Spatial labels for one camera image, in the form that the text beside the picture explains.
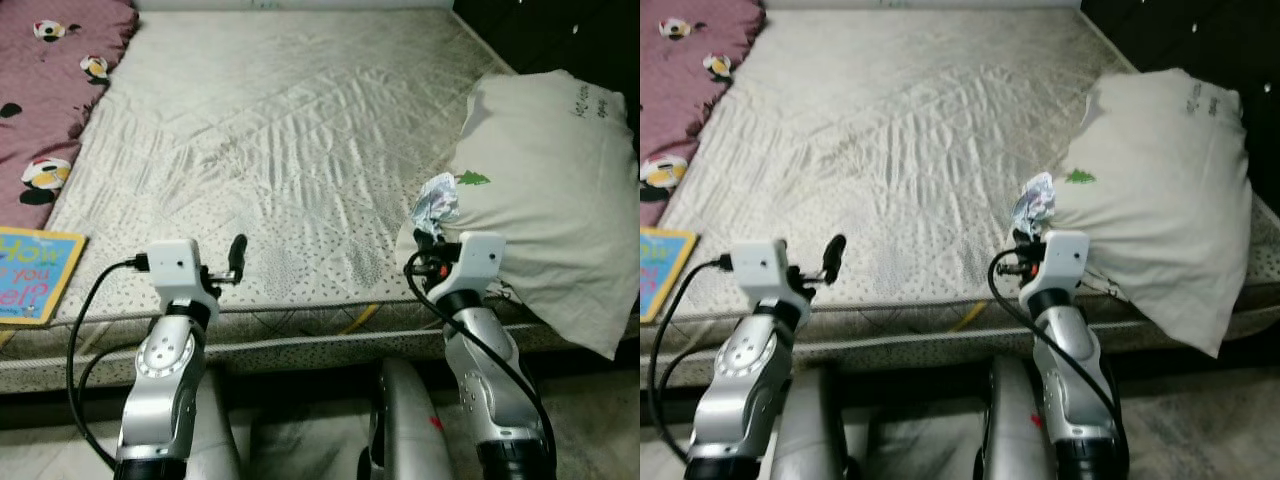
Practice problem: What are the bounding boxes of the grey left robot leg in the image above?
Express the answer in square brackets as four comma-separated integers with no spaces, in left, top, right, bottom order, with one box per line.
[772,365,853,480]
[185,368,243,480]

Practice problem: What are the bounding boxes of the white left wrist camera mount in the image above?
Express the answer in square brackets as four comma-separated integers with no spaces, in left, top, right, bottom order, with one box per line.
[147,239,221,319]
[730,239,807,319]

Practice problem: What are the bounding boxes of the white quilted mattress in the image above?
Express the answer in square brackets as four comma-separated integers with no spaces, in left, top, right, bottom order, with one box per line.
[0,8,641,396]
[640,8,1280,391]

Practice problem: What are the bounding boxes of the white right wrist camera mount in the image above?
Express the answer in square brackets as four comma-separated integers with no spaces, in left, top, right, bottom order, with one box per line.
[438,231,507,309]
[1020,229,1091,301]

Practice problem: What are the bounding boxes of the beige pillow green tree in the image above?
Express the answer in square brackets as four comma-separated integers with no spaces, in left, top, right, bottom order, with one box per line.
[1018,68,1254,359]
[395,68,641,363]

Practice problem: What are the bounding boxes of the grey right robot leg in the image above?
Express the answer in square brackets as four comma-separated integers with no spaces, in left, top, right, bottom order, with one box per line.
[973,353,1051,480]
[365,357,456,480]

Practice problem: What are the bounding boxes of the yellow blue children's book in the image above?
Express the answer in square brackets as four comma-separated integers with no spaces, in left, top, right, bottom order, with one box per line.
[0,226,89,329]
[640,226,699,324]

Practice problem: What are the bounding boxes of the pink quilt cartoon print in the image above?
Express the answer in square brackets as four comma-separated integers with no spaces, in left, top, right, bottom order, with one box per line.
[0,0,139,233]
[640,0,767,227]

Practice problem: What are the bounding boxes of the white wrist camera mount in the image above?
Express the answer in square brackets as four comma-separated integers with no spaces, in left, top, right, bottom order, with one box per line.
[438,231,507,309]
[730,239,807,319]
[147,239,221,319]
[1020,229,1091,301]

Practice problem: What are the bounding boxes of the silver blue wrapper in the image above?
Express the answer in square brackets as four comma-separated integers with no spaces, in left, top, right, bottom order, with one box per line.
[412,172,462,239]
[1012,172,1057,239]

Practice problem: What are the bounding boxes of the grey robot leg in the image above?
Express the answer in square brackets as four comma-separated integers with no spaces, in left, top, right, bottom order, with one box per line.
[365,357,456,480]
[973,353,1051,480]
[185,368,243,480]
[772,365,853,480]

